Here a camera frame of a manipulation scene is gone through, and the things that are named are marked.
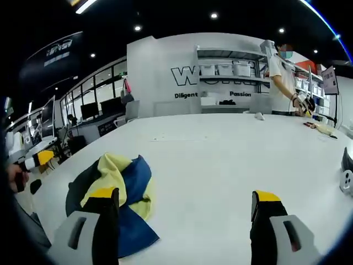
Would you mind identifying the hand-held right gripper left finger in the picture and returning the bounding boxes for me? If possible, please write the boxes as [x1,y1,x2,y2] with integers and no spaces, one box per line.
[47,187,121,265]

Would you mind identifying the hanging pink and grey bags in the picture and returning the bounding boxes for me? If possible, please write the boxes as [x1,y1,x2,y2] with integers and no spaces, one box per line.
[120,78,135,104]

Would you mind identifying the dark hanging banner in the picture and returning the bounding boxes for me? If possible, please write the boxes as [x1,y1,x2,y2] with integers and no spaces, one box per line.
[19,31,84,92]

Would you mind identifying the black computer monitor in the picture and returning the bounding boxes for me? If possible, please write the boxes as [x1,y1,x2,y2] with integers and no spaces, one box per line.
[80,102,99,120]
[99,97,122,115]

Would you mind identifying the yellow blue dark garment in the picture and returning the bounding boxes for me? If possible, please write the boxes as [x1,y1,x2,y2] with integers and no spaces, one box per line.
[65,153,161,259]

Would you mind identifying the white grey device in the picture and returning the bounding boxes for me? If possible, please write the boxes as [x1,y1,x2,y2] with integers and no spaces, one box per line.
[338,147,353,197]

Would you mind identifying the sign board on stand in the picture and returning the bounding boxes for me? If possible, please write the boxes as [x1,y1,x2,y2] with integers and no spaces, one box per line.
[320,64,340,128]

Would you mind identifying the grey metal shelf unit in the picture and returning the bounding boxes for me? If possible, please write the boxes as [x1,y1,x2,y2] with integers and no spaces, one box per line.
[195,44,272,114]

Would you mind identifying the large white-framed monitor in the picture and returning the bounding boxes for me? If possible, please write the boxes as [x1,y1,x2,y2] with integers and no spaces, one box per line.
[40,95,56,139]

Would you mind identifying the person's left hand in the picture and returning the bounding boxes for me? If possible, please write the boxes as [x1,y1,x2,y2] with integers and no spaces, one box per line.
[7,162,19,192]

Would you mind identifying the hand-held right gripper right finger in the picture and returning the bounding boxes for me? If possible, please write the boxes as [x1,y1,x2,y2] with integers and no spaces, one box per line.
[249,189,323,265]

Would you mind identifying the grey office desk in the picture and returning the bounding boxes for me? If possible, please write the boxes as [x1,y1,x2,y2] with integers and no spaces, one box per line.
[8,136,59,156]

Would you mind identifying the white storage bin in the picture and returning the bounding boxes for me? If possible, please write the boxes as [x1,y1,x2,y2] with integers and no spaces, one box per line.
[201,63,216,77]
[234,63,252,77]
[216,64,234,77]

